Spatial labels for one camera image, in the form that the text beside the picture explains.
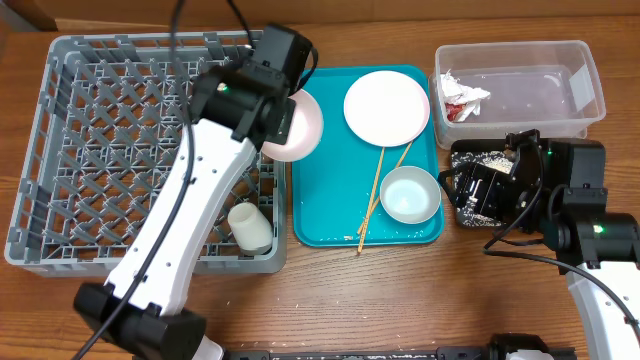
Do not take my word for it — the grey dish rack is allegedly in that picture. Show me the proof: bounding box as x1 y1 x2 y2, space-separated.
4 31 287 277

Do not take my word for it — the clear plastic bin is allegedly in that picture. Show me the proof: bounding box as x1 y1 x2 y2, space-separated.
429 40 606 149

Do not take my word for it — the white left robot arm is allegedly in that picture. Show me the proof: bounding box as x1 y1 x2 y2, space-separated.
74 24 318 359

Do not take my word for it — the grey bowl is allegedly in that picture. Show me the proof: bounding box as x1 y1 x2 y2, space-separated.
380 166 442 225

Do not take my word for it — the white cup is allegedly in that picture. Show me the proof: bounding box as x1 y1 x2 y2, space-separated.
228 202 273 256

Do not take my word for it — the large white plate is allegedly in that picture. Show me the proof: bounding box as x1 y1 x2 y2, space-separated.
343 70 430 147

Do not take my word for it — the spilled rice pile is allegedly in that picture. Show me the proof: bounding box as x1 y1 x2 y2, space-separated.
451 151 513 173

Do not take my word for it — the wooden chopstick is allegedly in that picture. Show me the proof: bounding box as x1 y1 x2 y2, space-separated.
355 140 414 236
357 147 385 255

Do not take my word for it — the teal plastic tray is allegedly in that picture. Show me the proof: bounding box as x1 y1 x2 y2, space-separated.
291 66 438 247

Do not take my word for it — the red white wrapper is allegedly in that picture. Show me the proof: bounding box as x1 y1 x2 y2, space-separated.
439 71 491 122

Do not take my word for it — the black tray bin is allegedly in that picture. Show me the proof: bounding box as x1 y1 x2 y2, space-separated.
451 140 544 228

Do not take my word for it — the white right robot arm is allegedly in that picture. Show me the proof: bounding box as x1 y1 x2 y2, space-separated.
438 134 639 359

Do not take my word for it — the small white bowl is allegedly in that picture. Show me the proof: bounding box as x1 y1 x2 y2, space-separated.
261 90 324 162

